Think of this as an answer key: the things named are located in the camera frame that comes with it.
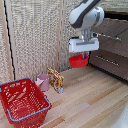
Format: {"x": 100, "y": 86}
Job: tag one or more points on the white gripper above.
{"x": 83, "y": 44}

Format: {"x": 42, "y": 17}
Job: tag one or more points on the red bowl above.
{"x": 78, "y": 62}

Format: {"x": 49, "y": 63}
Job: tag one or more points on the red plastic shopping basket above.
{"x": 22, "y": 100}

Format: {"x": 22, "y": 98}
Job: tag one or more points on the dark brown drawer cabinet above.
{"x": 111, "y": 50}

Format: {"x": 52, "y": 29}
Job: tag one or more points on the colourful snack box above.
{"x": 55, "y": 79}

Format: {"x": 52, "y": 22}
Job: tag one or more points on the pink cup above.
{"x": 43, "y": 82}

